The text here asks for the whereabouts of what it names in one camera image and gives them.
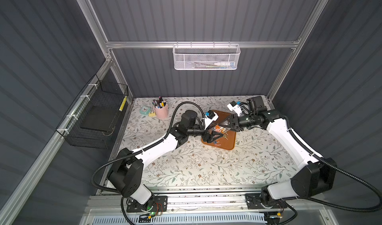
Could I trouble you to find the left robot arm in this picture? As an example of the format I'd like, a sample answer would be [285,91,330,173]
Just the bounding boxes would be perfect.
[107,110,223,211]

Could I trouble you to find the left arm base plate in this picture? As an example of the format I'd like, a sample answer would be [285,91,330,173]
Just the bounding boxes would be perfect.
[125,195,168,213]

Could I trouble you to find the white marker in basket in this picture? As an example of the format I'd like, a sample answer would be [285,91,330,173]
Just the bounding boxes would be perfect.
[213,61,235,68]

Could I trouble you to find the white mesh wall basket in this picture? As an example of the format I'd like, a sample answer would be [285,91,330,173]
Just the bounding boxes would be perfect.
[172,43,241,71]

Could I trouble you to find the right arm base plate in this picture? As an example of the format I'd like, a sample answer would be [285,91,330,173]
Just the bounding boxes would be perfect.
[245,193,287,210]

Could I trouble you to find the pink pen cup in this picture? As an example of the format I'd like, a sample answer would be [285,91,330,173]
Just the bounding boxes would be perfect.
[154,105,169,120]

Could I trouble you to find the brown wooden tray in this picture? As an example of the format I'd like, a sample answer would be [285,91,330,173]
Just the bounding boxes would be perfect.
[201,110,236,150]

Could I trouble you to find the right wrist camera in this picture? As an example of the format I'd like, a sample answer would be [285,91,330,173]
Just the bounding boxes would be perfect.
[227,101,245,117]

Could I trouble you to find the small green alarm clock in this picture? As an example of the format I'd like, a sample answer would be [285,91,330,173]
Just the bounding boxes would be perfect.
[139,106,151,116]

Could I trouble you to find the pile of lollipop candies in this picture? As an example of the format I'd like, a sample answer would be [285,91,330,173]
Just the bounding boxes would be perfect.
[212,132,228,146]

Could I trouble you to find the black wire wall basket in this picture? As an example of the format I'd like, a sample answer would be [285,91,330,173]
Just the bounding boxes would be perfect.
[56,76,129,149]

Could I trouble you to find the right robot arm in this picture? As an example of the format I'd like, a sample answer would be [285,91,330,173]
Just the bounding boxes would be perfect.
[219,96,336,206]

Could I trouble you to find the pens in pink cup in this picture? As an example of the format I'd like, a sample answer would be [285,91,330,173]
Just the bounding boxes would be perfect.
[152,97,167,109]

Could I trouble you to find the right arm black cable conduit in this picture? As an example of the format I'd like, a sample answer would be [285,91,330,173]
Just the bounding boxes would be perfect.
[241,99,382,213]

